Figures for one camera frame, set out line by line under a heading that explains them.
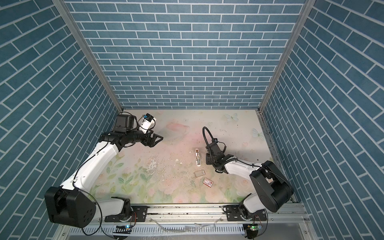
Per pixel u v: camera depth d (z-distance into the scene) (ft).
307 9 2.37
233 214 2.41
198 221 2.38
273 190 1.43
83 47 2.73
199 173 2.90
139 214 2.40
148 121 2.27
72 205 1.26
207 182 2.72
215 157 2.28
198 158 3.00
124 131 1.98
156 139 2.33
